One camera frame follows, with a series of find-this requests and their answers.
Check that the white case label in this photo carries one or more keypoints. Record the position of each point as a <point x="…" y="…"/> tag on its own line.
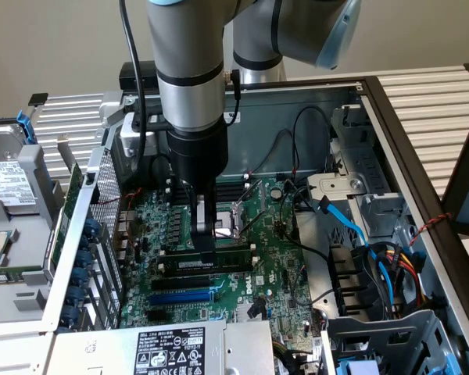
<point x="231" y="116"/>

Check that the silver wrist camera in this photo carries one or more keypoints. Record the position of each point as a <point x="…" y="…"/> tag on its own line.
<point x="129" y="136"/>

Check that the coin battery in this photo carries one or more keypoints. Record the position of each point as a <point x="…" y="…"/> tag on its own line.
<point x="276" y="193"/>

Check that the metal socket cover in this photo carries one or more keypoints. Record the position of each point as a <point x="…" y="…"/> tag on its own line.
<point x="264" y="195"/>

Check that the long black expansion slot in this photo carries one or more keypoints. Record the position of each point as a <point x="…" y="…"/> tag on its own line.
<point x="180" y="283"/>

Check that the silver metal disk bay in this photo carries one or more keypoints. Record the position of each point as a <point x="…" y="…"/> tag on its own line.
<point x="375" y="211"/>

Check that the grey parts rack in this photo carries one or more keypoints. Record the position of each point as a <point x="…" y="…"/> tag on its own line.
<point x="31" y="238"/>

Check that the blue plastic block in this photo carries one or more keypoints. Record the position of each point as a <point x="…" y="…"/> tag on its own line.
<point x="357" y="367"/>

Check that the green RAM stick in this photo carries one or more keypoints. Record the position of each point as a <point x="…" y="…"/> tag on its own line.
<point x="234" y="259"/>
<point x="8" y="276"/>

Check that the short black expansion slot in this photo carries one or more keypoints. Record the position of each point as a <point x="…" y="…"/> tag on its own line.
<point x="158" y="315"/>

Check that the thin metal locking lever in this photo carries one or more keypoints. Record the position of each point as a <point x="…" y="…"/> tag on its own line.
<point x="256" y="222"/>
<point x="226" y="234"/>

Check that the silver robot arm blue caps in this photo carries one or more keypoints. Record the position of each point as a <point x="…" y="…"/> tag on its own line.
<point x="187" y="47"/>

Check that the green motherboard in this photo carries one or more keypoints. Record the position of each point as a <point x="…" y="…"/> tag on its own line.
<point x="273" y="242"/>

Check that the hard disk with white label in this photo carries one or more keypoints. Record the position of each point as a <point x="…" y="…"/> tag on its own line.
<point x="8" y="183"/>

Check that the CPU socket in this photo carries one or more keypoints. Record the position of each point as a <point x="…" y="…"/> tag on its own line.
<point x="224" y="222"/>

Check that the black fan shroud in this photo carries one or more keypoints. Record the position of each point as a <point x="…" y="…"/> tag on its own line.
<point x="348" y="273"/>

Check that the blue expansion slot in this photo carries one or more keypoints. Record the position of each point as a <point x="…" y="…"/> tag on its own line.
<point x="180" y="298"/>

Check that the open metal PC case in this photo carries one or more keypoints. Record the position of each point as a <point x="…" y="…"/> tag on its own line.
<point x="254" y="140"/>

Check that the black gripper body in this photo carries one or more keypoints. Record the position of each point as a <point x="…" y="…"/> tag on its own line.
<point x="197" y="156"/>

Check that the silver chipset heatsink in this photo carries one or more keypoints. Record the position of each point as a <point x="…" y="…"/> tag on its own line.
<point x="242" y="312"/>

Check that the blue disk rail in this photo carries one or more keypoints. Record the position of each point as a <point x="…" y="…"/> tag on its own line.
<point x="26" y="127"/>

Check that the blue card retention clip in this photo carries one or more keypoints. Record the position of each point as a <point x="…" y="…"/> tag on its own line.
<point x="79" y="276"/>
<point x="91" y="227"/>
<point x="76" y="295"/>
<point x="70" y="315"/>
<point x="85" y="259"/>

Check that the green graphics card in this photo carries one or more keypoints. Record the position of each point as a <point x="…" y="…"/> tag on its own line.
<point x="73" y="181"/>

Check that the silver power supply with label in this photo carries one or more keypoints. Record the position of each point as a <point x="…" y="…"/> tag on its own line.
<point x="101" y="351"/>

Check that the grey drive cage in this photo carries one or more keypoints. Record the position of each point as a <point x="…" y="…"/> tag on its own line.
<point x="394" y="332"/>

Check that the dark framed side panel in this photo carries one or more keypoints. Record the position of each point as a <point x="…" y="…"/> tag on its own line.
<point x="459" y="176"/>

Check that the black box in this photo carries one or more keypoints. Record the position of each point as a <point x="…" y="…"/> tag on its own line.
<point x="127" y="78"/>

